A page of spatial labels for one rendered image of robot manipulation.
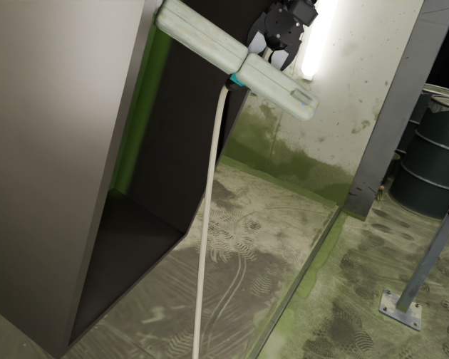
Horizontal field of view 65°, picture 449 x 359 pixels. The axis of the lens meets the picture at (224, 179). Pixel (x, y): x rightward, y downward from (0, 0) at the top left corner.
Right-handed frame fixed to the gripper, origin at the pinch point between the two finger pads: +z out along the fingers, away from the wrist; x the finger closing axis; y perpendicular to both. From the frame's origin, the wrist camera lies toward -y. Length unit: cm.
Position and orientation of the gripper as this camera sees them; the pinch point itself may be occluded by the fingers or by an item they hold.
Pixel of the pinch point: (250, 80)
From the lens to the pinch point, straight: 66.5
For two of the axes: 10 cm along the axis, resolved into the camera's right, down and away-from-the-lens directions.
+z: -5.1, 8.6, 0.6
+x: -8.3, -4.8, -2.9
